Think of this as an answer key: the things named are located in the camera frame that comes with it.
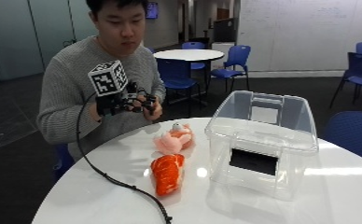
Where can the pink plush toy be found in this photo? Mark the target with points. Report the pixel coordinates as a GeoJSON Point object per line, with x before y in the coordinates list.
{"type": "Point", "coordinates": [175, 140]}

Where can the white marker cube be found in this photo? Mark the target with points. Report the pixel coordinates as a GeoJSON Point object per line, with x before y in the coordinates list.
{"type": "Point", "coordinates": [107, 77]}

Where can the the person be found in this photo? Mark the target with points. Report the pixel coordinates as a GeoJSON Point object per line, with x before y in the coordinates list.
{"type": "Point", "coordinates": [71, 77]}

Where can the orange salmon plush toy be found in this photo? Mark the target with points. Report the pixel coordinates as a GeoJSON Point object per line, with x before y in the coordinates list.
{"type": "Point", "coordinates": [167, 174]}

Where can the white round table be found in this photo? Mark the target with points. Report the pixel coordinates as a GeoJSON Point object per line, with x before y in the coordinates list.
{"type": "Point", "coordinates": [188, 54]}

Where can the clear plastic storage bin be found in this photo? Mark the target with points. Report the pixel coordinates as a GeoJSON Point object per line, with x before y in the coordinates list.
{"type": "Point", "coordinates": [262, 140]}

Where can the black label on bin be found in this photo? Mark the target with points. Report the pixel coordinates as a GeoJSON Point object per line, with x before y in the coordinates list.
{"type": "Point", "coordinates": [253, 161]}

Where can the black cabinet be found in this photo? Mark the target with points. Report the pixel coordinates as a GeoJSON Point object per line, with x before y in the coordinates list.
{"type": "Point", "coordinates": [224, 30]}

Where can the wall screen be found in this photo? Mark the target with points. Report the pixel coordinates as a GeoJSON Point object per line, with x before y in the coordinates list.
{"type": "Point", "coordinates": [151, 10]}

